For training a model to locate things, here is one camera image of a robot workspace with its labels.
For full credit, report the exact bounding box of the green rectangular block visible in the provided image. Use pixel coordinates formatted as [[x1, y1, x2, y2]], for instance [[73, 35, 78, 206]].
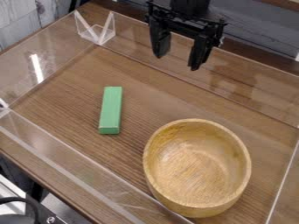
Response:
[[98, 87, 123, 135]]

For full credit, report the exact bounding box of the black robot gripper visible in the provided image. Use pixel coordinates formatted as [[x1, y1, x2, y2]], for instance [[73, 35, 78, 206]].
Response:
[[146, 0, 228, 71]]

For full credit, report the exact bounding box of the clear acrylic tray wall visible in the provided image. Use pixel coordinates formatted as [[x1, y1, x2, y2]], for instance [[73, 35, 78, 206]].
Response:
[[0, 99, 193, 224]]

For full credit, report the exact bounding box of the brown wooden bowl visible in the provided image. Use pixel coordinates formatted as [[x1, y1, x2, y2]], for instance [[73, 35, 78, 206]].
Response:
[[143, 118, 253, 218]]

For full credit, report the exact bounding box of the black cable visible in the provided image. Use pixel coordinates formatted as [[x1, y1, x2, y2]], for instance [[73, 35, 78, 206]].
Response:
[[0, 196, 43, 224]]

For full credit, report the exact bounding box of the clear acrylic corner bracket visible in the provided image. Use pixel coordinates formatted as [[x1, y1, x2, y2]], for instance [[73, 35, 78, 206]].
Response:
[[74, 10, 117, 46]]

